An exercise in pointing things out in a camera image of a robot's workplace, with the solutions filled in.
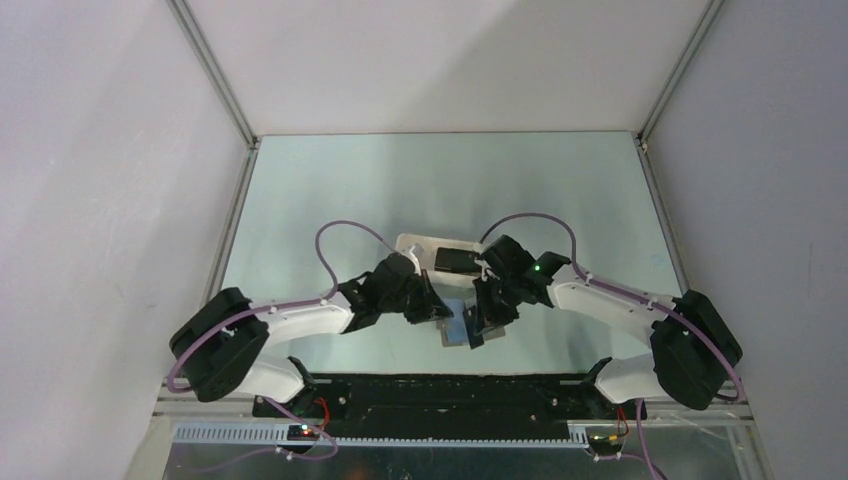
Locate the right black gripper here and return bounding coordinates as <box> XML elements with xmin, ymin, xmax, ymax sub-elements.
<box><xmin>473</xmin><ymin>275</ymin><xmax>523</xmax><ymax>336</ymax></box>

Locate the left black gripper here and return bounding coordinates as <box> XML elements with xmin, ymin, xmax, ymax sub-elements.
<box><xmin>380</xmin><ymin>268</ymin><xmax>452</xmax><ymax>324</ymax></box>

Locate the silver metal card holder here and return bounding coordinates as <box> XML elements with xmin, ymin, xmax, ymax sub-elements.
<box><xmin>437</xmin><ymin>298</ymin><xmax>506</xmax><ymax>349</ymax></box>

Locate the black credit card stack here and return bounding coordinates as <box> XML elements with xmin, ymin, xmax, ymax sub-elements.
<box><xmin>434</xmin><ymin>247</ymin><xmax>481</xmax><ymax>276</ymax></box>

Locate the white plastic tray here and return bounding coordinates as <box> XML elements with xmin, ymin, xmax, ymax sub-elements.
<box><xmin>395</xmin><ymin>233</ymin><xmax>483</xmax><ymax>288</ymax></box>

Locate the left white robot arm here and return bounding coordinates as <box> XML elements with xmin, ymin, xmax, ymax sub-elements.
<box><xmin>167</xmin><ymin>253</ymin><xmax>453</xmax><ymax>417</ymax></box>

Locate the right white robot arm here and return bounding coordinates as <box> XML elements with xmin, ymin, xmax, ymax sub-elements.
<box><xmin>466</xmin><ymin>235</ymin><xmax>743</xmax><ymax>418</ymax></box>

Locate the right small circuit board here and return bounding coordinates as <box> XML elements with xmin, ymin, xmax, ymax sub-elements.
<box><xmin>588</xmin><ymin>434</ymin><xmax>627</xmax><ymax>449</ymax></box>

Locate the small circuit board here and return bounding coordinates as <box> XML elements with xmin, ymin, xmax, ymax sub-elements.
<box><xmin>588</xmin><ymin>434</ymin><xmax>627</xmax><ymax>449</ymax></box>
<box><xmin>286</xmin><ymin>425</ymin><xmax>321</xmax><ymax>442</ymax></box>

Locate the left small circuit board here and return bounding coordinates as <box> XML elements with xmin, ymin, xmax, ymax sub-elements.
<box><xmin>286</xmin><ymin>425</ymin><xmax>321</xmax><ymax>442</ymax></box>

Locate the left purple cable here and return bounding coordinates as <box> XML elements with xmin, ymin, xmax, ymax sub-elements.
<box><xmin>165</xmin><ymin>220</ymin><xmax>399</xmax><ymax>461</ymax></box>

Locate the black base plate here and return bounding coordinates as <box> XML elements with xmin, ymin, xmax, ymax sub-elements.
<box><xmin>252</xmin><ymin>373</ymin><xmax>647</xmax><ymax>440</ymax></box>

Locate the right aluminium frame post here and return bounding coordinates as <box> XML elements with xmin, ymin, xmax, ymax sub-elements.
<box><xmin>636</xmin><ymin>0</ymin><xmax>726</xmax><ymax>153</ymax></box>

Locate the aluminium frame post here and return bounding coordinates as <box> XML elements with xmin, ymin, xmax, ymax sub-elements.
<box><xmin>166</xmin><ymin>0</ymin><xmax>258</xmax><ymax>149</ymax></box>
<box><xmin>636</xmin><ymin>0</ymin><xmax>726</xmax><ymax>153</ymax></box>

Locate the white slotted cable duct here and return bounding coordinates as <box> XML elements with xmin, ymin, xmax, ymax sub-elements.
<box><xmin>172</xmin><ymin>422</ymin><xmax>588</xmax><ymax>449</ymax></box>

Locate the left aluminium frame post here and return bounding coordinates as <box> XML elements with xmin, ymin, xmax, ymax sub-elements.
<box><xmin>166</xmin><ymin>0</ymin><xmax>258</xmax><ymax>149</ymax></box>

